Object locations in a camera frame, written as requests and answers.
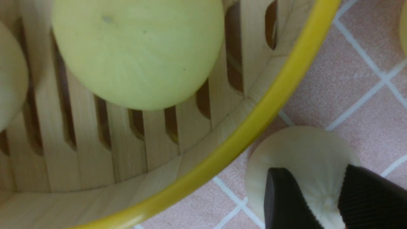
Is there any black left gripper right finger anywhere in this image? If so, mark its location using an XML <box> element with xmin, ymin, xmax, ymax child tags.
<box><xmin>338</xmin><ymin>165</ymin><xmax>407</xmax><ymax>229</ymax></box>

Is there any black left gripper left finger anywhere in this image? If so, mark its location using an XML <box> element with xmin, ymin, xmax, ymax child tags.
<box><xmin>264</xmin><ymin>168</ymin><xmax>323</xmax><ymax>229</ymax></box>

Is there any white bun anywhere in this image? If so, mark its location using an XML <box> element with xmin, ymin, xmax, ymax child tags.
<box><xmin>0</xmin><ymin>22</ymin><xmax>29</xmax><ymax>131</ymax></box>
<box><xmin>245</xmin><ymin>126</ymin><xmax>361</xmax><ymax>229</ymax></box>

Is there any yellow bun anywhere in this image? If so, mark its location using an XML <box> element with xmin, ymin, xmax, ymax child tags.
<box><xmin>51</xmin><ymin>0</ymin><xmax>225</xmax><ymax>110</ymax></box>

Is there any bamboo steamer tray yellow rim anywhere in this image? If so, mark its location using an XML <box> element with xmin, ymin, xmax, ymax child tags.
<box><xmin>1</xmin><ymin>0</ymin><xmax>341</xmax><ymax>229</ymax></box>

